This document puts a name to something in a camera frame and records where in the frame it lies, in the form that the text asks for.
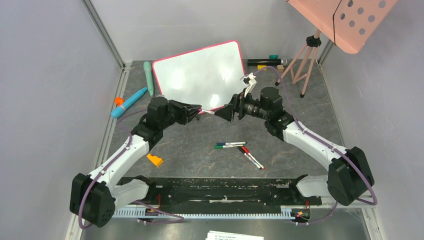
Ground yellow block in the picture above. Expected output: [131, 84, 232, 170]
[257, 65, 267, 71]

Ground black whiteboard marker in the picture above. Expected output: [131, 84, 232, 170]
[237, 146, 263, 170]

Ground white comb cable duct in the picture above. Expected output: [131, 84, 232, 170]
[112, 205, 295, 220]

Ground pink framed whiteboard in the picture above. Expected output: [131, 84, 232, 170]
[152, 40, 245, 111]

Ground orange wedge block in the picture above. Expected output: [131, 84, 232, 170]
[147, 154, 164, 167]

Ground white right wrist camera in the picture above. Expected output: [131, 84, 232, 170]
[240, 72, 257, 98]

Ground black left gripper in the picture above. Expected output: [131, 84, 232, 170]
[159, 99, 202, 130]

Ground pink perforated music stand tray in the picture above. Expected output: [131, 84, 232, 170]
[288, 0, 398, 54]

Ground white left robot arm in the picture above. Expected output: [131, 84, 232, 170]
[69, 96, 202, 230]

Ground white printed paper sheet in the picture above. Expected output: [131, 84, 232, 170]
[205, 230, 265, 240]

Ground red whiteboard marker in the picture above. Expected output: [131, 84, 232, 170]
[241, 146, 266, 170]

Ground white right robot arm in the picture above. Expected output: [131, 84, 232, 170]
[214, 87, 378, 206]

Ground blue toy marker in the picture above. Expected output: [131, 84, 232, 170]
[110, 87, 148, 119]

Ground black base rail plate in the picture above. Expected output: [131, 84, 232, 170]
[136, 175, 322, 214]

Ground green whiteboard marker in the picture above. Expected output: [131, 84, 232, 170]
[214, 144, 244, 149]

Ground black cylinder flashlight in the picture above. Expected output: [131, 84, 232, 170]
[247, 58, 288, 66]

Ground teal green toy microphone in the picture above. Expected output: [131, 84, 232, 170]
[143, 61, 155, 97]

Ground pink tripod stand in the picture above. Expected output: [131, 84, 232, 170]
[275, 28, 322, 98]

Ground blue whiteboard marker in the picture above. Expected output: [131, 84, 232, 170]
[216, 141, 247, 146]

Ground wooden cube block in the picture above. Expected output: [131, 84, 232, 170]
[276, 64, 285, 74]

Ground orange small toy piece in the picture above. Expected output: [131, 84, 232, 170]
[114, 97, 125, 107]

